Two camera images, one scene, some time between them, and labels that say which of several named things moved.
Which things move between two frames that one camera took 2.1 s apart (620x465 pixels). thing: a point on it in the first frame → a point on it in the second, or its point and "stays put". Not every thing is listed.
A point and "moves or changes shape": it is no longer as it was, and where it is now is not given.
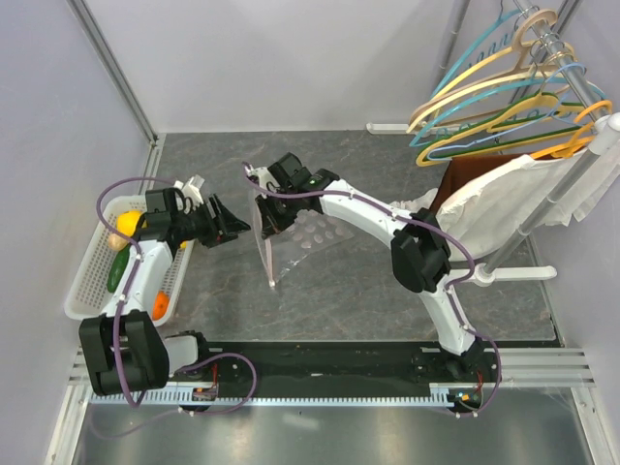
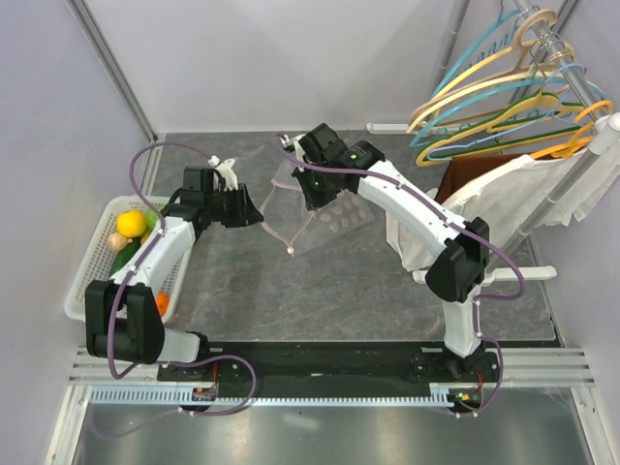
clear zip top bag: [308, 232] moves or changes shape
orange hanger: [581, 137] stays put
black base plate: [381, 363] stays put
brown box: [463, 170] stays put
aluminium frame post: [110, 62] stays put
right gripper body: [281, 212] → [318, 189]
